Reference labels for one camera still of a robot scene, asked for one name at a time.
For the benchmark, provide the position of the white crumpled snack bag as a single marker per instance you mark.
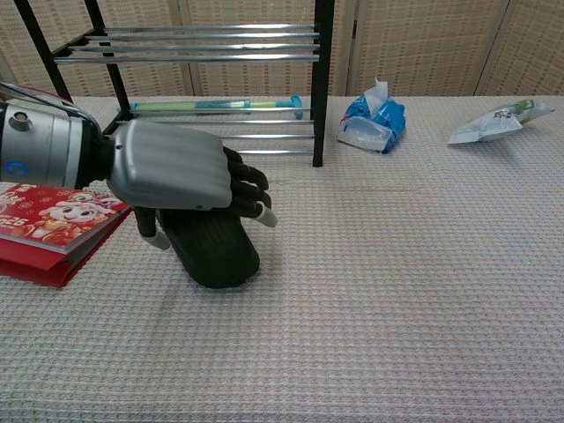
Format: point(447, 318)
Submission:
point(489, 125)

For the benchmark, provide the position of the woven bamboo folding screen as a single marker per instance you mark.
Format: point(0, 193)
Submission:
point(418, 44)

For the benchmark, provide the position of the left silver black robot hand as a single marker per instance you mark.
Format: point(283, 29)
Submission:
point(167, 163)

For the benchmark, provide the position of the green blue toy stick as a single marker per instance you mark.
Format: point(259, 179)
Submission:
point(207, 106)

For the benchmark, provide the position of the blue tissue pack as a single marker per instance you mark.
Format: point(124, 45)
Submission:
point(374, 128)

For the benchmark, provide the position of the black metal shoe rack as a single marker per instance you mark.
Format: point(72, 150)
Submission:
point(321, 88)

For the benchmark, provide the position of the red cartoon desk calendar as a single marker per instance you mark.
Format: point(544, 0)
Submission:
point(53, 229)

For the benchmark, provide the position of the black rubber slipper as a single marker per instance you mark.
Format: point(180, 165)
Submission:
point(211, 251)

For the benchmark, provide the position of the beige checkered tablecloth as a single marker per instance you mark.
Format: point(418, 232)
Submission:
point(352, 286)

